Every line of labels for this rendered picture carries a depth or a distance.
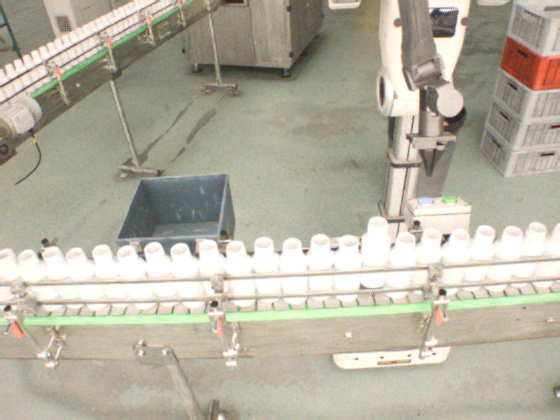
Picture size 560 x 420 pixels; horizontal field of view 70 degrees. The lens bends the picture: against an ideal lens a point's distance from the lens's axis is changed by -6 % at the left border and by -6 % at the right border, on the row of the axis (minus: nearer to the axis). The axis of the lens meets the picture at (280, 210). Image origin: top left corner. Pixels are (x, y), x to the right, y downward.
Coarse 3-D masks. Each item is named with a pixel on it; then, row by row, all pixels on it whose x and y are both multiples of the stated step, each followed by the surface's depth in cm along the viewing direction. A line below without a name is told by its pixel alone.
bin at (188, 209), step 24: (144, 192) 148; (168, 192) 149; (192, 192) 149; (216, 192) 150; (144, 216) 147; (168, 216) 157; (192, 216) 157; (216, 216) 157; (120, 240) 122; (144, 240) 122; (168, 240) 122; (192, 240) 123; (216, 240) 123
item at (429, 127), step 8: (424, 112) 92; (424, 120) 93; (432, 120) 92; (440, 120) 92; (424, 128) 93; (432, 128) 92; (440, 128) 93; (408, 136) 96; (416, 136) 94; (424, 136) 93; (432, 136) 93; (440, 136) 93; (448, 136) 92; (456, 136) 93
